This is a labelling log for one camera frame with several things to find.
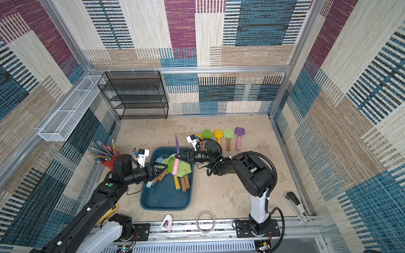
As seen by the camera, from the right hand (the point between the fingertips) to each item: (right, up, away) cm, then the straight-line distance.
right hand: (178, 158), depth 81 cm
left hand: (-5, -4, -6) cm, 9 cm away
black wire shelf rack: (-33, +38, +28) cm, 58 cm away
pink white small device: (-4, -29, -6) cm, 30 cm away
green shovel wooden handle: (+29, +12, +28) cm, 42 cm away
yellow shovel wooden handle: (+10, +11, +27) cm, 31 cm away
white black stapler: (+57, -22, -4) cm, 62 cm away
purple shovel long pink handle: (+37, +13, +28) cm, 48 cm away
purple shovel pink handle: (-1, -3, -3) cm, 4 cm away
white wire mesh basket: (-51, +18, -8) cm, 54 cm away
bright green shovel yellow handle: (-2, -12, +6) cm, 14 cm away
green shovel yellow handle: (+15, +12, +27) cm, 33 cm away
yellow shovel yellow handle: (+23, +12, +28) cm, 38 cm away
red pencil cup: (-40, -5, +8) cm, 41 cm away
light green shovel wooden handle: (-3, -5, -6) cm, 8 cm away
